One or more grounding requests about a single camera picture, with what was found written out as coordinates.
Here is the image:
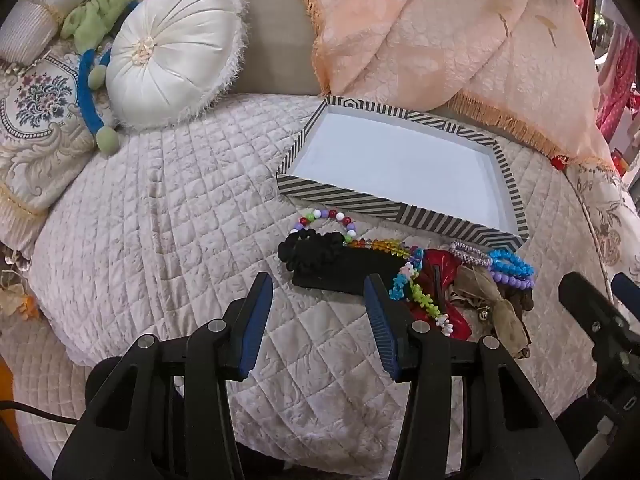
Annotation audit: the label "beige upholstered headboard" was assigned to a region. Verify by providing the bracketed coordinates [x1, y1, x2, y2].
[135, 0, 326, 97]

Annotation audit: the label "purple bead bracelet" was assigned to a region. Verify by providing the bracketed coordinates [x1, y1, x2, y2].
[490, 267, 536, 291]

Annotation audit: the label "striped beige cushion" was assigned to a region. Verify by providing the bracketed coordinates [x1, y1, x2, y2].
[0, 2, 58, 66]

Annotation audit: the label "green and blue plush toy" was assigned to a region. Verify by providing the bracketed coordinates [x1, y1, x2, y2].
[60, 0, 138, 158]

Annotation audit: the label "multicolour round bead bracelet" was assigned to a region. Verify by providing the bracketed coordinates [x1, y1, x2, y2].
[297, 208, 358, 246]

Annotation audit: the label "cream quilted bedspread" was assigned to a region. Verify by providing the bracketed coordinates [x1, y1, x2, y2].
[0, 92, 631, 480]

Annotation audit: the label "floral embroidered cushion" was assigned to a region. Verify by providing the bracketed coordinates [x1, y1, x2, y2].
[0, 35, 118, 256]

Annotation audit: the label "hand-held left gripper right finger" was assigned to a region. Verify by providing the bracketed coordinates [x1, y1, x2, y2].
[363, 274, 581, 480]

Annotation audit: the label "orange fabric flowers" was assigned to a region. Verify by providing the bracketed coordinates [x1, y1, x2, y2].
[0, 255, 41, 321]

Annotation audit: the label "blue bead bracelet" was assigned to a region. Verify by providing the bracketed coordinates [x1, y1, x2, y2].
[487, 249, 536, 278]

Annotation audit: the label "black scrunchie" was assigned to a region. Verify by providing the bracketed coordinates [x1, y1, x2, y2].
[277, 228, 351, 273]

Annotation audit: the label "flower bead bracelet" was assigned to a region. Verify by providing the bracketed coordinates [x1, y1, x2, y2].
[389, 260, 453, 337]

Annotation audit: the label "beige leopard print bow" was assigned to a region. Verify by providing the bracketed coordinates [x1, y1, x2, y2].
[452, 265, 535, 360]

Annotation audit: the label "peach fringed blanket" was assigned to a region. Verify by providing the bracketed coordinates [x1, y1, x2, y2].
[302, 0, 616, 171]

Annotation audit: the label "rainbow crystal bead bracelet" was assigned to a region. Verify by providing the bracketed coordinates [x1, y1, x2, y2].
[344, 236, 426, 263]

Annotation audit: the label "grey beaded bracelet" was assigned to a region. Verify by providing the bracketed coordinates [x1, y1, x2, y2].
[448, 241, 493, 267]

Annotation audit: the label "red bow hair clip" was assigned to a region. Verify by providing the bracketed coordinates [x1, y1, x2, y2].
[405, 249, 473, 341]

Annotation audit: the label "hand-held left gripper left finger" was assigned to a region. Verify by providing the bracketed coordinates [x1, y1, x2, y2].
[52, 272, 275, 480]

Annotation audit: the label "round white satin pillow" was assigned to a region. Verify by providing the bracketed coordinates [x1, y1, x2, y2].
[105, 0, 249, 130]

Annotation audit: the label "striped hexagonal tray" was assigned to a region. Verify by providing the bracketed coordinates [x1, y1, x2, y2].
[276, 95, 531, 252]

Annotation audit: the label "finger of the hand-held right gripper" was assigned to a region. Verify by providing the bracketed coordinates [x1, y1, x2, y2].
[558, 272, 627, 356]
[612, 272, 640, 311]

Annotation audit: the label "cream floral cushion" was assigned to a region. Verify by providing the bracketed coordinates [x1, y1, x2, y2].
[565, 160, 640, 311]

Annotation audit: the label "black fabric pouch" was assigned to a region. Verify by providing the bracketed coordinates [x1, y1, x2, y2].
[292, 250, 401, 293]

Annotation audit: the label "pink dotted hanging garment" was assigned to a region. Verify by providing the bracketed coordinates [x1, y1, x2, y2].
[595, 35, 640, 146]

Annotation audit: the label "black cable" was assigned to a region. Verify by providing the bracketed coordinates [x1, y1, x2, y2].
[0, 400, 76, 423]

